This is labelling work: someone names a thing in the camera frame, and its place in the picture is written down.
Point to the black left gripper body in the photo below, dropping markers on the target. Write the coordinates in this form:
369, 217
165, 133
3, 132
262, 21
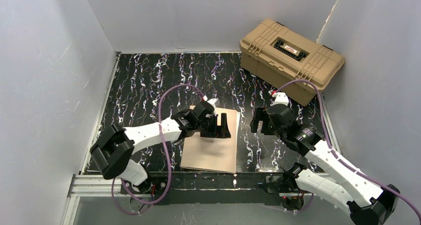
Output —
212, 126

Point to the beige paper folder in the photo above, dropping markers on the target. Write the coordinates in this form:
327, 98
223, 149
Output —
212, 154

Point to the tan plastic toolbox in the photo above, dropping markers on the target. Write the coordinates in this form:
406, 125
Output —
278, 55

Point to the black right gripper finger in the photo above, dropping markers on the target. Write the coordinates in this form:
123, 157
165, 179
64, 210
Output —
254, 124
260, 114

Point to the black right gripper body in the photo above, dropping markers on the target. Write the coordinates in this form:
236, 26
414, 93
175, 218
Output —
260, 120

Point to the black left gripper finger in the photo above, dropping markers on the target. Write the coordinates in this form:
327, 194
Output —
224, 129
214, 132

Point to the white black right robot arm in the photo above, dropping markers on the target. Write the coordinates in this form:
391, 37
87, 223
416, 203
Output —
365, 202

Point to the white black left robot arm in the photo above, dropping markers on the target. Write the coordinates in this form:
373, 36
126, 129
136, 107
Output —
115, 146

